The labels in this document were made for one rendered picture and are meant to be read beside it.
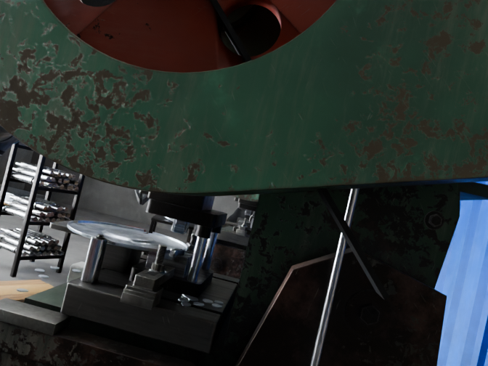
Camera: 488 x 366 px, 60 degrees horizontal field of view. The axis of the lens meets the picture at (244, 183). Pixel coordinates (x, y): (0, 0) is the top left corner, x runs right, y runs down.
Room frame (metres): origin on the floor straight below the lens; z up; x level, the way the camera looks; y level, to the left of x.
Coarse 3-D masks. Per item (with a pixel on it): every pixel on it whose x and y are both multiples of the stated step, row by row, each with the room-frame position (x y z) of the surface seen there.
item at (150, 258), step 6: (150, 252) 0.95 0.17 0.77; (156, 252) 0.95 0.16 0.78; (186, 252) 1.02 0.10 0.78; (192, 252) 1.04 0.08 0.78; (150, 258) 0.95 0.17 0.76; (168, 258) 0.94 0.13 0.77; (174, 258) 0.94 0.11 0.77; (180, 258) 0.94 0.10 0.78; (186, 258) 0.94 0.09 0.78; (150, 264) 0.95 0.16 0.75; (168, 264) 0.94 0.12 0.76; (174, 264) 0.94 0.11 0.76; (180, 264) 0.94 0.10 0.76; (186, 264) 0.94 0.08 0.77; (174, 270) 0.94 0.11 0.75; (180, 270) 0.94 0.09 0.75; (186, 270) 0.96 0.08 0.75; (180, 276) 0.94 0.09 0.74
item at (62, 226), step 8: (56, 224) 0.98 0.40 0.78; (64, 224) 1.00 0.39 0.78; (80, 224) 1.05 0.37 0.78; (72, 232) 0.97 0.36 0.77; (112, 248) 0.98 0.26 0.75; (120, 248) 0.98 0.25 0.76; (128, 248) 0.98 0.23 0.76; (104, 256) 0.98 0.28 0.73; (112, 256) 0.98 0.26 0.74; (120, 256) 0.98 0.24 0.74; (128, 256) 0.98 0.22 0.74; (136, 256) 1.03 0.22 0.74; (104, 264) 0.98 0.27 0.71; (112, 264) 0.98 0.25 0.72; (120, 264) 0.98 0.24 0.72; (128, 264) 0.99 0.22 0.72
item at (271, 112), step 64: (0, 0) 0.57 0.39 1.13; (384, 0) 0.52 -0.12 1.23; (448, 0) 0.52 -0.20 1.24; (0, 64) 0.57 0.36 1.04; (64, 64) 0.56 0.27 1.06; (128, 64) 0.55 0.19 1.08; (256, 64) 0.54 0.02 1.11; (320, 64) 0.53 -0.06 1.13; (384, 64) 0.52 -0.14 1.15; (448, 64) 0.51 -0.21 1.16; (64, 128) 0.56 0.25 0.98; (128, 128) 0.55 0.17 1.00; (192, 128) 0.54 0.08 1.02; (256, 128) 0.54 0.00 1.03; (320, 128) 0.53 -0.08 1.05; (384, 128) 0.52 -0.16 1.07; (448, 128) 0.51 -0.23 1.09; (192, 192) 0.54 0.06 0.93; (256, 192) 0.63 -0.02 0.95
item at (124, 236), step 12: (72, 228) 0.93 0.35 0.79; (84, 228) 1.00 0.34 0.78; (96, 228) 1.04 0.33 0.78; (108, 228) 1.09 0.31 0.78; (120, 228) 1.13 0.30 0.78; (132, 228) 1.17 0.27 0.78; (120, 240) 0.95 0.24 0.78; (132, 240) 0.97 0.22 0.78; (144, 240) 0.99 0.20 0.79; (156, 240) 1.07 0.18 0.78; (168, 240) 1.12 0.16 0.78; (168, 252) 0.94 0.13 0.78
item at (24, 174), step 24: (24, 168) 3.17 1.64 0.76; (48, 168) 3.16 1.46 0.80; (0, 192) 3.14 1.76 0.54; (48, 192) 3.49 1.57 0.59; (72, 192) 3.30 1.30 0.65; (24, 216) 3.05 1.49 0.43; (48, 216) 3.10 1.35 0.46; (72, 216) 3.35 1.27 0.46; (0, 240) 3.16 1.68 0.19; (24, 240) 3.01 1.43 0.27; (48, 240) 3.16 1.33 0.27
